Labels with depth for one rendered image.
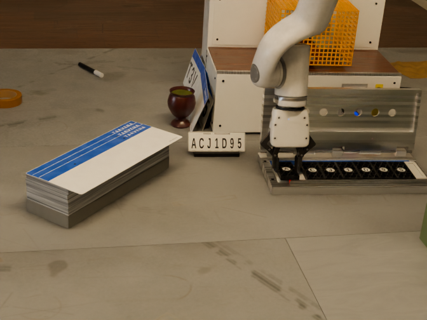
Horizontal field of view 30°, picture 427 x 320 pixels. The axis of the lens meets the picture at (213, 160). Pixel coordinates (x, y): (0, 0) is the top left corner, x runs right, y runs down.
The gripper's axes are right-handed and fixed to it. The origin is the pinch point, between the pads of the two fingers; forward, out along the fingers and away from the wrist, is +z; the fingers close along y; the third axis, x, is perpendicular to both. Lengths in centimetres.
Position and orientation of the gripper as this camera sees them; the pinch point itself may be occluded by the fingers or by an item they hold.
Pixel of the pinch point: (286, 164)
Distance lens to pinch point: 209.5
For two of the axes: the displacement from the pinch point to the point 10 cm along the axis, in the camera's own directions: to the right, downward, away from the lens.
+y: 9.9, 0.0, 1.4
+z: -0.3, 9.7, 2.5
